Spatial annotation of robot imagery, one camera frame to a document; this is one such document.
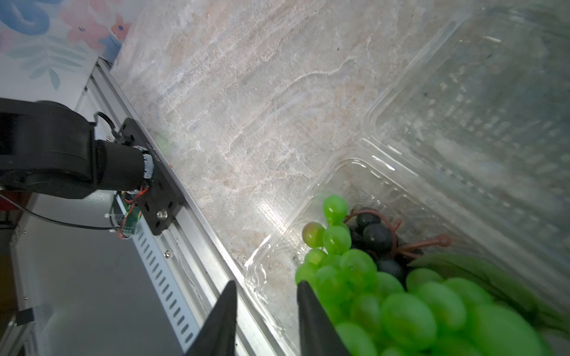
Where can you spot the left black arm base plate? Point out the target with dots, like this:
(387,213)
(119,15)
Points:
(164,199)

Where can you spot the green grape bunch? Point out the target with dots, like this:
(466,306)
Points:
(450,304)

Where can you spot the clear plastic clamshell container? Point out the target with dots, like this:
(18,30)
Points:
(472,142)

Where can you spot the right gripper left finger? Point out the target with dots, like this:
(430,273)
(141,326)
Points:
(218,334)

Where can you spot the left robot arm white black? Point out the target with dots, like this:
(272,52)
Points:
(47,148)

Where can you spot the black grape bunch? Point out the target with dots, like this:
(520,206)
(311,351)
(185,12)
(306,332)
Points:
(372,233)

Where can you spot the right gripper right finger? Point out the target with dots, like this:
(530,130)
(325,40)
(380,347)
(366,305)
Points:
(317,334)

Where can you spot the aluminium front rail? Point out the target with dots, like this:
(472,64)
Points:
(189,268)

